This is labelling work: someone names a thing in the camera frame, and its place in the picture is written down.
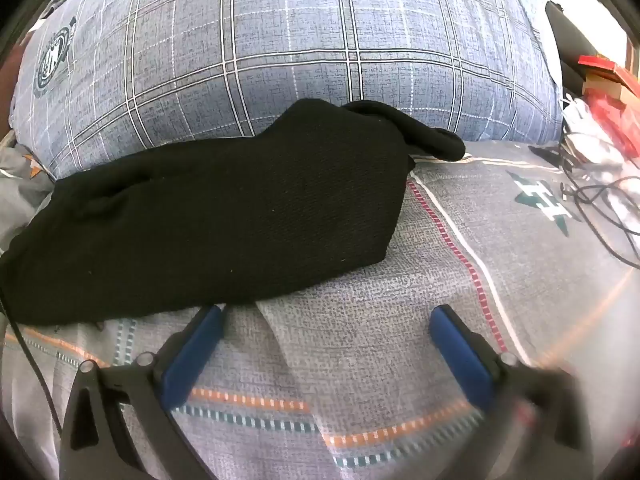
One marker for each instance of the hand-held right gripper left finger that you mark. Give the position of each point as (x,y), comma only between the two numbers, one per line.
(196,355)

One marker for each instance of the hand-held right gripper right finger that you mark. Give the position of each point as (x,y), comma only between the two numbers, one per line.
(462,355)

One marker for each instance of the black pants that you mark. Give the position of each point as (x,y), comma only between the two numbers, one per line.
(225,220)

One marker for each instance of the grey patterned bed sheet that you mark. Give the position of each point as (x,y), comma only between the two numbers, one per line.
(360,320)

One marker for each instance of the white plastic bag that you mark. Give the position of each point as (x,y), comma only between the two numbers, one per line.
(587,135)

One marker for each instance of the red plastic bag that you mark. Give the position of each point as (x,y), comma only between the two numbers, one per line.
(620,120)

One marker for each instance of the red box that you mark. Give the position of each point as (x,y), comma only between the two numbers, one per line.
(607,72)

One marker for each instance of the brown headboard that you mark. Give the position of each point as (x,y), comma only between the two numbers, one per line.
(7,90)

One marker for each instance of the dark furniture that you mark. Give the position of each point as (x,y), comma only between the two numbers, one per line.
(567,40)

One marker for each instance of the blue plaid pillow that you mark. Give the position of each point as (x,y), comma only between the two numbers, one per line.
(300,35)

